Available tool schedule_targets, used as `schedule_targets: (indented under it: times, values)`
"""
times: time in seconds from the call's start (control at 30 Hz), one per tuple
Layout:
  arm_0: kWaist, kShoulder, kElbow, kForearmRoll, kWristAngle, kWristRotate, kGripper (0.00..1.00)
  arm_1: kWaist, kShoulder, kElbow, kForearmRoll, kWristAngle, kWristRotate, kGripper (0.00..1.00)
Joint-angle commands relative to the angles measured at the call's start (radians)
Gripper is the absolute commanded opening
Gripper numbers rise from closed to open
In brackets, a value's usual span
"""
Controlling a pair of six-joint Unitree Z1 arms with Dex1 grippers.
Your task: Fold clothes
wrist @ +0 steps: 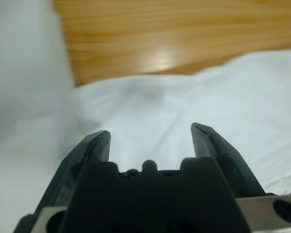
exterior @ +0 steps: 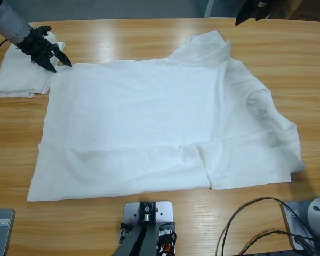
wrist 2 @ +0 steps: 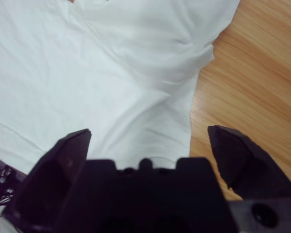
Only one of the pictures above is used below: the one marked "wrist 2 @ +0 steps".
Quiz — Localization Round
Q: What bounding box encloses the white T-shirt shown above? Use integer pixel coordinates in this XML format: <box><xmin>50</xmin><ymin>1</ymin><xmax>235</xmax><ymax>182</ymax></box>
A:
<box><xmin>0</xmin><ymin>0</ymin><xmax>241</xmax><ymax>175</ymax></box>

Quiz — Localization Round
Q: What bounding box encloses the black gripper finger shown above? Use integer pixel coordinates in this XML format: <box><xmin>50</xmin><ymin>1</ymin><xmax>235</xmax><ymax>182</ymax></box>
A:
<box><xmin>3</xmin><ymin>128</ymin><xmax>92</xmax><ymax>233</ymax></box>
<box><xmin>207</xmin><ymin>125</ymin><xmax>291</xmax><ymax>201</ymax></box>

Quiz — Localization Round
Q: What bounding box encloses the white block with dark post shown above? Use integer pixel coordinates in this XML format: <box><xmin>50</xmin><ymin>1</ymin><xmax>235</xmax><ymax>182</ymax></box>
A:
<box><xmin>0</xmin><ymin>159</ymin><xmax>27</xmax><ymax>211</ymax></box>

